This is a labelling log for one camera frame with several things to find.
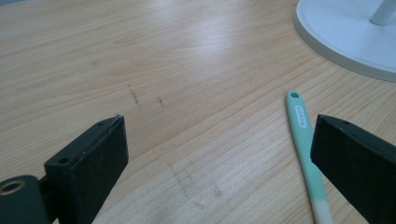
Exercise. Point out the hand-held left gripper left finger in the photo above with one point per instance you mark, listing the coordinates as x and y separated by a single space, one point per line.
90 168

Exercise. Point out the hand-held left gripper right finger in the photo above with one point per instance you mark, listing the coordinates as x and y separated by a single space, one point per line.
358 158

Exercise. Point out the mint green toothbrush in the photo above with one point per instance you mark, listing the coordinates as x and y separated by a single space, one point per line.
303 140

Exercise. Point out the white round stand base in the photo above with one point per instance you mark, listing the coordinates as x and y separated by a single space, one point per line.
345 34

